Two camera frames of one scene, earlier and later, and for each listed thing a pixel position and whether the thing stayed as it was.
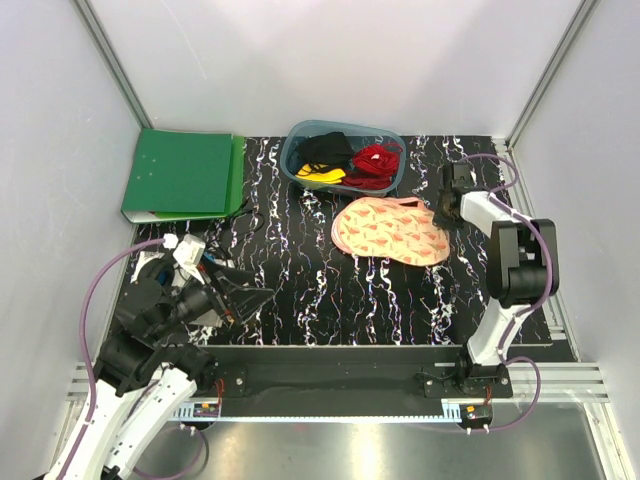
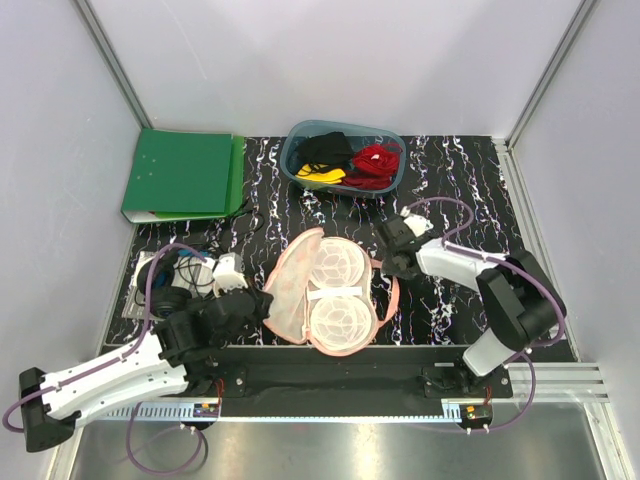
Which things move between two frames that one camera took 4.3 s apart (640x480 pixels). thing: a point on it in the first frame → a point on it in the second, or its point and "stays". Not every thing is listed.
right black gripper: [438, 218] → [390, 268]
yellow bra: [311, 172] stays
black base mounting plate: [408, 376] stays
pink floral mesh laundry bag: [403, 229] → [328, 293]
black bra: [331, 148] stays
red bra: [374, 166] stays
